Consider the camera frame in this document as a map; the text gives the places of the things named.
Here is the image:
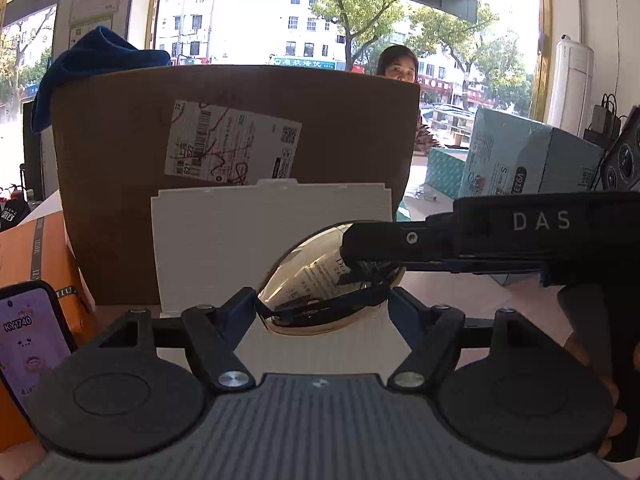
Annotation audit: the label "white ribbed storage box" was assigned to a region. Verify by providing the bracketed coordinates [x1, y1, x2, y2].
[151, 180, 409, 379]

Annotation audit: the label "operator right hand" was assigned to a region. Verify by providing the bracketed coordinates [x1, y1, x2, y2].
[558, 282, 639, 463]

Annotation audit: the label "teal flat box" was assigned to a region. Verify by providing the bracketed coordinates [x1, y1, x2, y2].
[425, 148, 469, 198]

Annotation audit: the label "light blue carton box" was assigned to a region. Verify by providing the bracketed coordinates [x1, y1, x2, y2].
[458, 108, 603, 198]

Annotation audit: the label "black power adapters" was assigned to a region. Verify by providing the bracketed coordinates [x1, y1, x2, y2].
[584, 93, 622, 151]

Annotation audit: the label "smartphone with cartoon screen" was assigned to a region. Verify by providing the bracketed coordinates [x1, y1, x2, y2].
[0, 281, 77, 413]

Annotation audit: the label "woman in patterned shirt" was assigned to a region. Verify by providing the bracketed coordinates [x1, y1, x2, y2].
[375, 44, 439, 155]

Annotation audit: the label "orange cardboard box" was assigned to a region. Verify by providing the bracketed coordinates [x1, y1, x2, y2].
[1, 212, 99, 450]

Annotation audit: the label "large brown cardboard box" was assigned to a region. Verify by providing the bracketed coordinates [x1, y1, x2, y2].
[51, 65, 420, 306]

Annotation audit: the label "blue cloth on box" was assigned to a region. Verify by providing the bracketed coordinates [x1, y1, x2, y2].
[30, 26, 171, 134]

